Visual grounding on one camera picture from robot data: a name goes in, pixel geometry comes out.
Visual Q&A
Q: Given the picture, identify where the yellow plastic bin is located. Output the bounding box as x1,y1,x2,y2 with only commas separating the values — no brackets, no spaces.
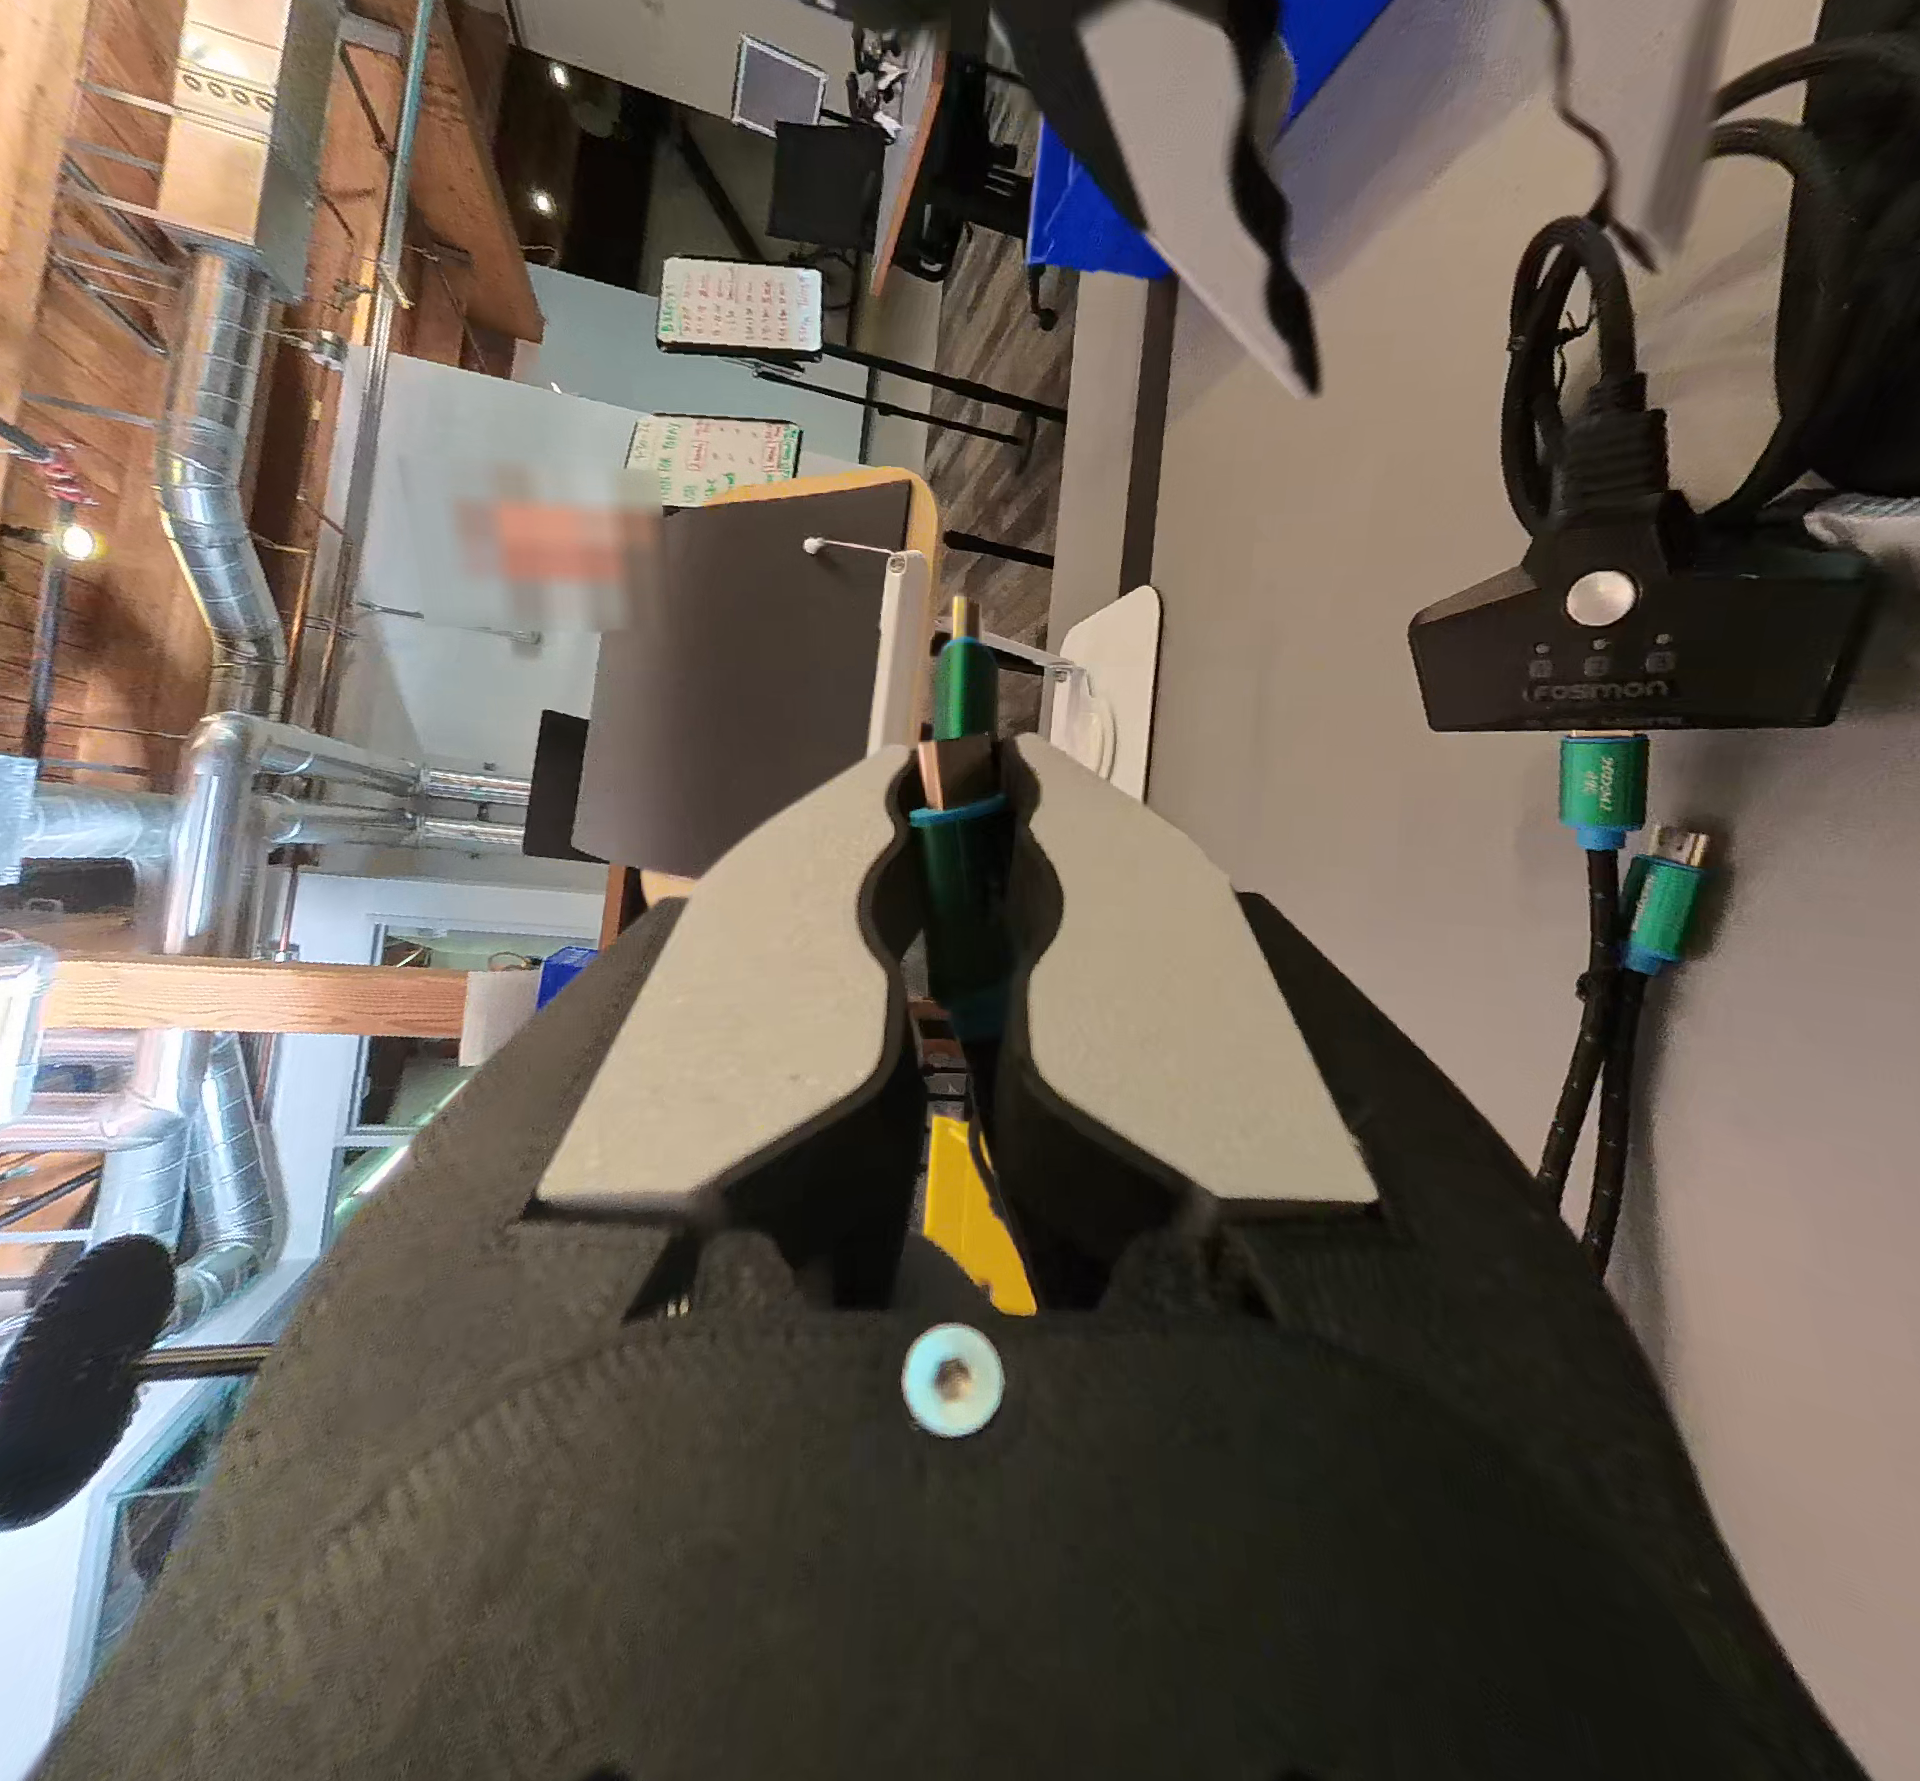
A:
920,1111,1039,1317

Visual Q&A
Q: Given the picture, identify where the blue-flecked black braided cable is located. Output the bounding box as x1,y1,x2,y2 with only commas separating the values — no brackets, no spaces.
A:
904,595,1020,1168

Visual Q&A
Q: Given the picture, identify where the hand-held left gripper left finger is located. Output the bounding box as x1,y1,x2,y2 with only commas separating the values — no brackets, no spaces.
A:
535,746,920,1213

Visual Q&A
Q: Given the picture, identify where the green plug black cable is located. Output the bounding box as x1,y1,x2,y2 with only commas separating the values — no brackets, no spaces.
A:
1536,730,1715,1280

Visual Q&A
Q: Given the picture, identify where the white tablet stand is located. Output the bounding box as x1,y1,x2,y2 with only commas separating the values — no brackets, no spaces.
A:
706,468,1166,803

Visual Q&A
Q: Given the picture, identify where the black hdmi cable coil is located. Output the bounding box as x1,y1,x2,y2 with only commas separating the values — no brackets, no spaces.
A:
1503,33,1920,537

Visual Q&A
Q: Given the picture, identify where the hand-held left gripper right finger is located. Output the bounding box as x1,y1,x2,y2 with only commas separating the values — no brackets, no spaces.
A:
992,735,1378,1213

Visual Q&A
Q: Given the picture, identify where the grey framed sign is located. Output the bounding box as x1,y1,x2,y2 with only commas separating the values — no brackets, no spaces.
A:
730,36,830,136

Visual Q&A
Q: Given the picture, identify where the whiteboard with green writing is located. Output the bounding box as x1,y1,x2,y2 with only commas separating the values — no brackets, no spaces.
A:
627,413,805,510

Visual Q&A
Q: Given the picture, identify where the wooden column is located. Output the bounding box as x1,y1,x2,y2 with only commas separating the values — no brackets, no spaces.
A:
45,958,469,1037

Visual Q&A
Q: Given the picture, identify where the black textured pad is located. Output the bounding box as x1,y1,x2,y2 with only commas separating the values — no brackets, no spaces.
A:
1776,0,1920,492

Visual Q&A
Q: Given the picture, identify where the silver pipe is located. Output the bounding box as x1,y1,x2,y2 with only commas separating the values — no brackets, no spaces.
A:
158,712,533,958

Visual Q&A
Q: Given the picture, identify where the black monitor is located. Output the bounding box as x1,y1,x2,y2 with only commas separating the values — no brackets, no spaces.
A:
525,708,611,866
765,118,889,249

